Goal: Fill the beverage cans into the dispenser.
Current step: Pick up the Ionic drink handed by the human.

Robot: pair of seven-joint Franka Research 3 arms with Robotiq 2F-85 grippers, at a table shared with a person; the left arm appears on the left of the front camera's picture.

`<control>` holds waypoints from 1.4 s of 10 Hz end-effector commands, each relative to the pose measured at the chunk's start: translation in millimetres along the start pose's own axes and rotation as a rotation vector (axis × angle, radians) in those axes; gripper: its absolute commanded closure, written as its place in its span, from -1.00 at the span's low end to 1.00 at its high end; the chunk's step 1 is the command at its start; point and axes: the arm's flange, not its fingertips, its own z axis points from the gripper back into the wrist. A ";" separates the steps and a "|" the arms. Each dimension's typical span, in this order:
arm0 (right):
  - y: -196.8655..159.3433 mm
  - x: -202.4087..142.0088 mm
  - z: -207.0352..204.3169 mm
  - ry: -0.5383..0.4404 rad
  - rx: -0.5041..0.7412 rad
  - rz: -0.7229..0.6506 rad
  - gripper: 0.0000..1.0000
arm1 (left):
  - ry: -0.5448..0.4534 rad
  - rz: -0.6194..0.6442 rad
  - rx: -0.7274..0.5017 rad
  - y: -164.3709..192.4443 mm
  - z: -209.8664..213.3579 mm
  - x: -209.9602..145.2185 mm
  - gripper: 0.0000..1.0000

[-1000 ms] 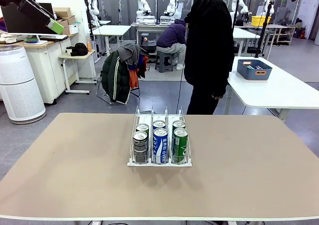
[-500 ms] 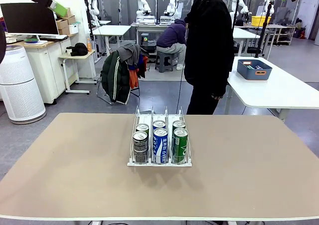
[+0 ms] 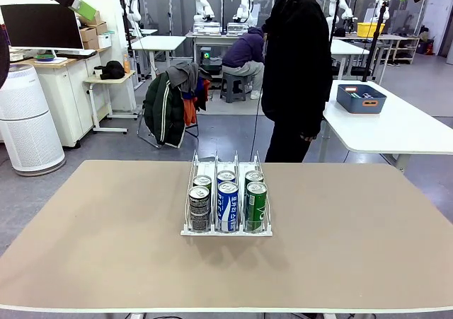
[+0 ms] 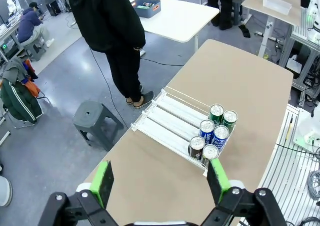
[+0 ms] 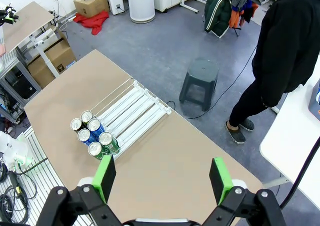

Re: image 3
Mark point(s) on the yellow plastic bin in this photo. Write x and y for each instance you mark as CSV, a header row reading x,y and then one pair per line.
x,y
369,30

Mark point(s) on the dark green striped jacket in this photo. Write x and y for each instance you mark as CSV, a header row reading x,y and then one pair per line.
x,y
163,110

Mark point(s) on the blue storage bin orange trim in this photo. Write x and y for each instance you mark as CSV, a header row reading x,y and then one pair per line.
x,y
354,103

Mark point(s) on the grey plastic stool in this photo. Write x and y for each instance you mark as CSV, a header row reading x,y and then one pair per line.
x,y
233,85

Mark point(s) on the green beverage can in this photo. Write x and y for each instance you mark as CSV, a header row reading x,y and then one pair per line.
x,y
256,206
254,175

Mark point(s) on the small white box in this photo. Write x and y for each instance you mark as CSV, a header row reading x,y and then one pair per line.
x,y
104,41

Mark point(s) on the wooden shelf table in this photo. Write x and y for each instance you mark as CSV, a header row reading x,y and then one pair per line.
x,y
400,37

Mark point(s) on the black bag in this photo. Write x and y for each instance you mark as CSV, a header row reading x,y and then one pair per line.
x,y
112,69

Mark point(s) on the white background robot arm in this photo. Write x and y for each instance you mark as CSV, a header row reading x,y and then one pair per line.
x,y
246,11
203,9
334,11
133,15
386,15

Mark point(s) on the small rolling side table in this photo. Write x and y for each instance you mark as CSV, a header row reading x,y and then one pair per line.
x,y
117,78

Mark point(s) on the orange bottle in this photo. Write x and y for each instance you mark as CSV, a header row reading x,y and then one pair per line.
x,y
126,66

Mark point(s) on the black Pepsi can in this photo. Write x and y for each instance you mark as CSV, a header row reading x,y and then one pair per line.
x,y
199,209
202,180

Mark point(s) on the white cabinet with wood top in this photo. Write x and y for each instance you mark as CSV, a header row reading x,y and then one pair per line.
x,y
70,96

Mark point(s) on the green bowl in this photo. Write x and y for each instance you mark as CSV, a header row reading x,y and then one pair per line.
x,y
45,57

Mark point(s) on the orange garment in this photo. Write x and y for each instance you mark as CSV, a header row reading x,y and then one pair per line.
x,y
190,112

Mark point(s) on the person in black hooded jacket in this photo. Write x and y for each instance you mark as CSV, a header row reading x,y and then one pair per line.
x,y
293,50

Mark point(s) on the grey garment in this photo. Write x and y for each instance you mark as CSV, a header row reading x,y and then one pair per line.
x,y
185,75

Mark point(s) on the red fire extinguisher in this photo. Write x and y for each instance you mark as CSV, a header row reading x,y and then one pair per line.
x,y
429,47

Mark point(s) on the person's right forearm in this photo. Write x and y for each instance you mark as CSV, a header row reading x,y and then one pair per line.
x,y
316,114

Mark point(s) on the black computer monitor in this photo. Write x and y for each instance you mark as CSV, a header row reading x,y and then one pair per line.
x,y
42,27

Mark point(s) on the white cylindrical air purifier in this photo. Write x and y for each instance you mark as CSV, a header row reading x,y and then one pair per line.
x,y
28,128

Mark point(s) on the blue white beverage can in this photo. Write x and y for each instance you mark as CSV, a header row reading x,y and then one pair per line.
x,y
226,175
228,206

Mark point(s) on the seated person in purple hoodie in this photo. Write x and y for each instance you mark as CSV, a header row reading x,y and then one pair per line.
x,y
244,50

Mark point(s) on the black computer tower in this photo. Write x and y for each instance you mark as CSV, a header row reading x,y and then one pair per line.
x,y
212,62

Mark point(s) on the white background table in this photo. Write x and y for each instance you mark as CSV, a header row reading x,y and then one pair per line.
x,y
159,43
348,46

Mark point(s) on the black tripod stand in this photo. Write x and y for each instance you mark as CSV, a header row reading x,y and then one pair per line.
x,y
368,73

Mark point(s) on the person's right hand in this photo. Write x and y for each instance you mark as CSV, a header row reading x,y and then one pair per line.
x,y
309,138

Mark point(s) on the large white side table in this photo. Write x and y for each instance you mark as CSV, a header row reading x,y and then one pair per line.
x,y
389,128

